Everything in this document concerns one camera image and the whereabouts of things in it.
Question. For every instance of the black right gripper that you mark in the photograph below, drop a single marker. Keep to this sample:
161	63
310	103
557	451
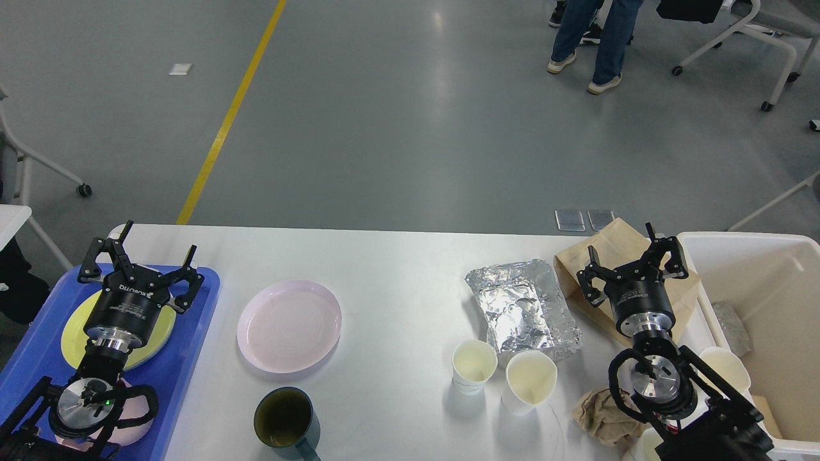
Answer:
638	306

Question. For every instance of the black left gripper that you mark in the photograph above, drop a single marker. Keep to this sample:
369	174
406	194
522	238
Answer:
126	307

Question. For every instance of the pink plate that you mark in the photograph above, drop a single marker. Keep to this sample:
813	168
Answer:
289	327

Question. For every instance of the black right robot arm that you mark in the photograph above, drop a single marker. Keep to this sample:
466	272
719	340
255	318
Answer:
696	412

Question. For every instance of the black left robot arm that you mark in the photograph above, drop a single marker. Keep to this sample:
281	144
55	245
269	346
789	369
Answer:
26	433

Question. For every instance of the brown paper bag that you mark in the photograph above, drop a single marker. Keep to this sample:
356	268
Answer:
618	244

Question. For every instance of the right metal floor plate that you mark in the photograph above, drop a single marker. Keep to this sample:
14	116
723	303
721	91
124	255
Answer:
599	218

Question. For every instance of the metal floor plate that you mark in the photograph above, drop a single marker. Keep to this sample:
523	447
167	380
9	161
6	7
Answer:
599	218
570	220

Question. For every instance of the left metal floor plate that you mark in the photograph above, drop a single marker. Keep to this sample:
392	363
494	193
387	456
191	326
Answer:
570	220

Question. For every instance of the yellow-green plate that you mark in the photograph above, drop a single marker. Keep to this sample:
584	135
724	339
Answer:
74	338

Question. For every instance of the crumpled aluminium foil tray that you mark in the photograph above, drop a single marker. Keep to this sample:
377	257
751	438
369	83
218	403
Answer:
524	309

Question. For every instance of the paper cup in bin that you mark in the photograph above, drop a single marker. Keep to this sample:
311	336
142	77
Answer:
728	366

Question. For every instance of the blue plastic tray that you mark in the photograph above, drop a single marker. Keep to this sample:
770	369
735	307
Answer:
169	371

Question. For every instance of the pink mug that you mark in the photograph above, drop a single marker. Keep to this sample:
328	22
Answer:
131	429

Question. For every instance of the white plastic bin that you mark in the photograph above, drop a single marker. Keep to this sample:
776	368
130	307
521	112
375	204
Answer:
772	283

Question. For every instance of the crumpled brown paper napkin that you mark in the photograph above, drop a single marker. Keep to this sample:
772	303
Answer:
597	414

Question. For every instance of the right white paper cup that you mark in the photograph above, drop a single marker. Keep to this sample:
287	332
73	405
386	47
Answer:
531	378

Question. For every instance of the white paper cup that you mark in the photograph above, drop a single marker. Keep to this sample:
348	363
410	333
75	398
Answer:
474	363
531	378

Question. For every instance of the white chair left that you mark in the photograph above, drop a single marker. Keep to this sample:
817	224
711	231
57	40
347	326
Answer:
25	156

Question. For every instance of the white cup bottom edge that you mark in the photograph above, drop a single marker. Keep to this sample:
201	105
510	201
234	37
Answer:
645	447

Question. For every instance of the left white paper cup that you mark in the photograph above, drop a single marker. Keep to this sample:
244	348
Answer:
474	363

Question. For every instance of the white chair leg right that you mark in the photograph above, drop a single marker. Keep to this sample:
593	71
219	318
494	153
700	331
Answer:
810	183

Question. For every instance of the white paper on floor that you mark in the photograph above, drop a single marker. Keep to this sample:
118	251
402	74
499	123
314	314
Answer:
180	69

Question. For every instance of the white office chair right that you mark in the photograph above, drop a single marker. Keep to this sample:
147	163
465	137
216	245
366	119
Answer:
770	22

